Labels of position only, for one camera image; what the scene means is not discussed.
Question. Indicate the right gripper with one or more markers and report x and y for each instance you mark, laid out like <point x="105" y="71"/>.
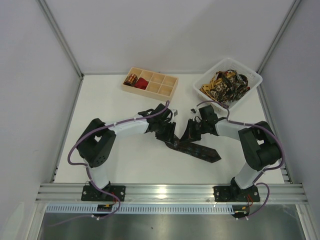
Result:
<point x="194" y="129"/>

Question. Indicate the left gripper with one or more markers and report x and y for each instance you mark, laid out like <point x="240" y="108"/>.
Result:
<point x="166" y="131"/>

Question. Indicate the brown blue-flowered tie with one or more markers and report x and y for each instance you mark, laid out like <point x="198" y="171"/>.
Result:
<point x="201" y="152"/>

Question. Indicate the white plastic basket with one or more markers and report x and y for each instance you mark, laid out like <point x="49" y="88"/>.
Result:
<point x="254" y="80"/>

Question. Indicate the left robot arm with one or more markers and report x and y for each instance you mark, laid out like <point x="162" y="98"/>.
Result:
<point x="96" y="142"/>

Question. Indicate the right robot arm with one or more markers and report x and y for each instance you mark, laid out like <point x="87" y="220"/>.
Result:
<point x="261" y="149"/>

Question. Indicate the yellow patterned tie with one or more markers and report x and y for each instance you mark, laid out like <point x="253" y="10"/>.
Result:
<point x="221" y="87"/>

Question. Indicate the wooden compartment box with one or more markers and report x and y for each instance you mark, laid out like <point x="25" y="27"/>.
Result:
<point x="160" y="87"/>

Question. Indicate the rolled red tie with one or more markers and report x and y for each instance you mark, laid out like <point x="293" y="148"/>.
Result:
<point x="141" y="83"/>

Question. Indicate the rolled brown patterned tie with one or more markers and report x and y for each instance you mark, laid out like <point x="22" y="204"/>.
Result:
<point x="131" y="80"/>

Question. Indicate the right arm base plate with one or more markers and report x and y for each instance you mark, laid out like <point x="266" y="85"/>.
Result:
<point x="232" y="193"/>

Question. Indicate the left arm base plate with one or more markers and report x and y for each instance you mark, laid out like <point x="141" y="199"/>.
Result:
<point x="91" y="194"/>

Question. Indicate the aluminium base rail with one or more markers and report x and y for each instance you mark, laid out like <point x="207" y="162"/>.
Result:
<point x="278" y="194"/>

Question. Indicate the white slotted cable duct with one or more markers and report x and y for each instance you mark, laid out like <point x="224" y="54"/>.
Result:
<point x="174" y="209"/>

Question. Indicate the left aluminium frame post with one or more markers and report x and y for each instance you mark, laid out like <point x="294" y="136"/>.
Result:
<point x="44" y="7"/>

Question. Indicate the aluminium frame post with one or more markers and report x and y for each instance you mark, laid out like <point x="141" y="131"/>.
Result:
<point x="44" y="7"/>
<point x="281" y="30"/>

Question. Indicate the right aluminium frame post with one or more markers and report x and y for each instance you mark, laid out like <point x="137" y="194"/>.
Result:
<point x="281" y="30"/>

